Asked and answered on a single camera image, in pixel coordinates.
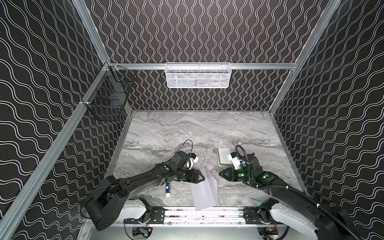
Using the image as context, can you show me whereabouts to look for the white letter with green border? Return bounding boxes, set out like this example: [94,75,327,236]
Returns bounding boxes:
[217,148,233,167]

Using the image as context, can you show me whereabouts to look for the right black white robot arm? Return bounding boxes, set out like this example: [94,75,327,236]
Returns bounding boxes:
[219,152,361,240]

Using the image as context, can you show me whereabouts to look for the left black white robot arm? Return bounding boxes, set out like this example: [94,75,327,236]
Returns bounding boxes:
[84,151,205,231]

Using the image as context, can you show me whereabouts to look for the lavender envelope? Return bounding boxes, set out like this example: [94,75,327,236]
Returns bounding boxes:
[190,167,219,211]

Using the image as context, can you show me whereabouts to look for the blue white glue stick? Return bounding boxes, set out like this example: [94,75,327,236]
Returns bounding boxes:
[165,182,171,198]

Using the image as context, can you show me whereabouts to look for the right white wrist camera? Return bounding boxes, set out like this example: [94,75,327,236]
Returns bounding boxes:
[228,152,243,170]

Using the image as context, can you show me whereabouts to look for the aluminium front rail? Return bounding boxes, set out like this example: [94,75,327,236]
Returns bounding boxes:
[85,205,326,228]

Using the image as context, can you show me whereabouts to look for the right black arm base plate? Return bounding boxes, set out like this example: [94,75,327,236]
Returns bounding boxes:
[242,206,287,226]

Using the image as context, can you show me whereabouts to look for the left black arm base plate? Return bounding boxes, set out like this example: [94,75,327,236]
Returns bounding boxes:
[124,207,166,225]

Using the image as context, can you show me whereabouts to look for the white wire mesh basket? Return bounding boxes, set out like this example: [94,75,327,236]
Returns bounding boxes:
[165,62,232,89]

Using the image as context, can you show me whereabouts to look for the black wire basket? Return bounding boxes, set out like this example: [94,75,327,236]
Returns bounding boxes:
[85,62,131,122]

